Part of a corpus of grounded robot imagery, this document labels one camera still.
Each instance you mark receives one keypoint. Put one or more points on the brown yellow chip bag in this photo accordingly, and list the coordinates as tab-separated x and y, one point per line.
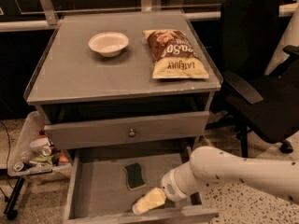
174	55

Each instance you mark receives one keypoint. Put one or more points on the white cup in bin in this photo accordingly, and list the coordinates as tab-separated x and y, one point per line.
38	144

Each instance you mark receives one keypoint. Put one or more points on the round metal drawer knob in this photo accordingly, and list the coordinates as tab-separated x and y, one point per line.
131	133

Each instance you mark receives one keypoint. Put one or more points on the clear plastic bin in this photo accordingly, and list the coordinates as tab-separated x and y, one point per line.
36	168

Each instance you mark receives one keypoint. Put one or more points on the grey top drawer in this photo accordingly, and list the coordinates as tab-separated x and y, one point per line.
108	132

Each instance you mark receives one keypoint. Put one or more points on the metal can in bin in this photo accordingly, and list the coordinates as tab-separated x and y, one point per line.
19	166

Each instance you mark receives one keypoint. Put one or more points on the grey open middle drawer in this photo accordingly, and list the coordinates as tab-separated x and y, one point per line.
98	193

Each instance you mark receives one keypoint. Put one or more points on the grey drawer cabinet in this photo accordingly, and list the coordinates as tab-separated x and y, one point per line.
75	84

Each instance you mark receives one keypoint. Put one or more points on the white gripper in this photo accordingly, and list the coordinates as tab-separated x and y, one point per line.
170	186

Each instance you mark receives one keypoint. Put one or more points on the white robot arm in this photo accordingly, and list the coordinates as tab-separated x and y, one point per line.
209	167

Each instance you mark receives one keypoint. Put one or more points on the black stand with wheel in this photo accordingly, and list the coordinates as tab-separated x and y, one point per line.
10	210

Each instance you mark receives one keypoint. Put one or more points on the silver railing bar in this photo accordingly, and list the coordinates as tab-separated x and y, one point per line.
30	15

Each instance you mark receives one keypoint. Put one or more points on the black office chair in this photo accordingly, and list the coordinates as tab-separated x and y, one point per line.
249	47

